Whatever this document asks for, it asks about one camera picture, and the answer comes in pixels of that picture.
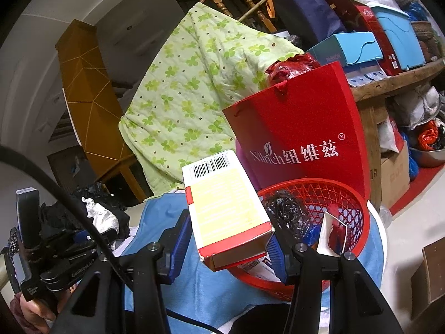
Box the person's left hand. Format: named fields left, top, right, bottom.
left=19, top=296, right=58, bottom=334

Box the white blue patterned box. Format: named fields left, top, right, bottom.
left=346, top=61, right=388, bottom=87

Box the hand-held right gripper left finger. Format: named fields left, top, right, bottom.
left=52, top=210, right=192, bottom=334

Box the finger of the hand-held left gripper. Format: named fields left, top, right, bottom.
left=71, top=229, right=117, bottom=251

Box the red gift box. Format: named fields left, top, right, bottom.
left=327, top=0, right=400, bottom=77

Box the brown cardboard box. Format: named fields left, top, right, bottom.
left=379, top=141, right=411, bottom=209

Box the blue plastic storage bin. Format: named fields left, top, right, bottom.
left=369, top=5, right=426, bottom=72

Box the pile of dark clothes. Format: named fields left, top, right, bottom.
left=38, top=183, right=131, bottom=247

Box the red floor mat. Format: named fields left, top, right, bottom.
left=389, top=163, right=445, bottom=216

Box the crumpled blue plastic bag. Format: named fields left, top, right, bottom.
left=306, top=224, right=322, bottom=246

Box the thick black cable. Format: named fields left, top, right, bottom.
left=0, top=143, right=134, bottom=288

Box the crumpled white paper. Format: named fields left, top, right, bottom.
left=81, top=198, right=120, bottom=234

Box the steel basin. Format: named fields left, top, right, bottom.
left=408, top=144, right=445, bottom=169

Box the brown wooden board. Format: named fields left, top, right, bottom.
left=410, top=237, right=445, bottom=321

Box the red plastic mesh basket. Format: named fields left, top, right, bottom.
left=226, top=178, right=371, bottom=301

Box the orange plastic bag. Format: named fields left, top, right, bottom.
left=415, top=120, right=440, bottom=150

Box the navy bag orange strap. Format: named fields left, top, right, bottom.
left=266, top=0, right=348, bottom=46

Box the bamboo pole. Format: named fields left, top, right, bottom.
left=238, top=0, right=279, bottom=21

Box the wooden shelf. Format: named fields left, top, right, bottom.
left=349, top=59, right=445, bottom=209

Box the green floral quilt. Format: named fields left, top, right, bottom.
left=118, top=3, right=305, bottom=195

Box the white folded card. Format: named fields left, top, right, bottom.
left=318, top=212, right=350, bottom=256

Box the red paper gift bag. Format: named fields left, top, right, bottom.
left=222, top=61, right=372, bottom=202

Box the blue cloth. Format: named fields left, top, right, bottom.
left=123, top=191, right=388, bottom=334

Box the light blue cardboard box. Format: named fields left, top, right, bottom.
left=306, top=32, right=384, bottom=67

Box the orange wooden cabinet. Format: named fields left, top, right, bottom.
left=56, top=20, right=148, bottom=202

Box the grey plastic bags bundle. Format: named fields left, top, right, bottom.
left=393, top=87, right=442, bottom=129

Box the red plastic bag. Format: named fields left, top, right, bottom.
left=265, top=53, right=322, bottom=87

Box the yellow white carton box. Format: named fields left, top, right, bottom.
left=181, top=149, right=275, bottom=272

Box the small white barcode box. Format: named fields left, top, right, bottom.
left=240, top=256, right=279, bottom=274

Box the woven basket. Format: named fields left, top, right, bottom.
left=410, top=21, right=439, bottom=56

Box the white plastic bag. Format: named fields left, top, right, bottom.
left=377, top=122, right=406, bottom=154

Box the thin black cord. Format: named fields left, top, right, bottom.
left=166, top=308, right=226, bottom=334

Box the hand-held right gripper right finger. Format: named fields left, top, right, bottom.
left=267, top=231, right=406, bottom=334

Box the crumpled black plastic bag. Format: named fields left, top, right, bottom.
left=266, top=191, right=312, bottom=240

